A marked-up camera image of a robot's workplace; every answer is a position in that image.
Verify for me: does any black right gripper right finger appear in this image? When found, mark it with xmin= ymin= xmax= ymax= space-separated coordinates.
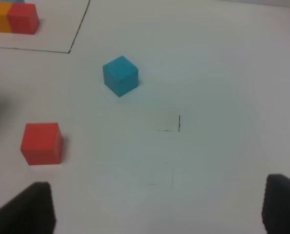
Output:
xmin=262 ymin=174 xmax=290 ymax=234

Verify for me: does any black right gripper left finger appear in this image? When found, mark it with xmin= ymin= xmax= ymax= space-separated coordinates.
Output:
xmin=0 ymin=182 xmax=56 ymax=234

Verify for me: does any red template block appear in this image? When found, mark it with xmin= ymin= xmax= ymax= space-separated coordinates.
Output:
xmin=7 ymin=2 xmax=40 ymax=35

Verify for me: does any blue template block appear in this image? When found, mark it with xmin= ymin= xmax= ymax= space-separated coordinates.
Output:
xmin=0 ymin=0 xmax=25 ymax=3

